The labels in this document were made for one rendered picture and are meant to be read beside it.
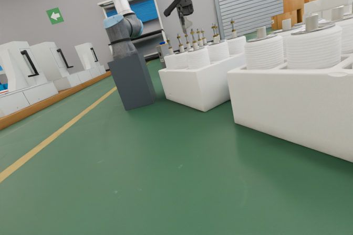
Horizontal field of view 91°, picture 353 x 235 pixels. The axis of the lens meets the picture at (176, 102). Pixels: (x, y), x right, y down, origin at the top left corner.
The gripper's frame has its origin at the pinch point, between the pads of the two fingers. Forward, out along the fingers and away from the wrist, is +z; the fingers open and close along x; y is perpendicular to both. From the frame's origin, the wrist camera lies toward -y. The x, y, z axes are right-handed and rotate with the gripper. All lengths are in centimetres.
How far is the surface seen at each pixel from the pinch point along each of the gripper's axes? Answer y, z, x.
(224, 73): 9.6, 21.7, -30.5
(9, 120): -168, 31, 48
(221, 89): 7.2, 28.3, -31.6
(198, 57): 0.3, 12.2, -31.0
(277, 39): 16, 10, -59
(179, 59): -7.2, 11.9, -19.8
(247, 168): -1, 35, -73
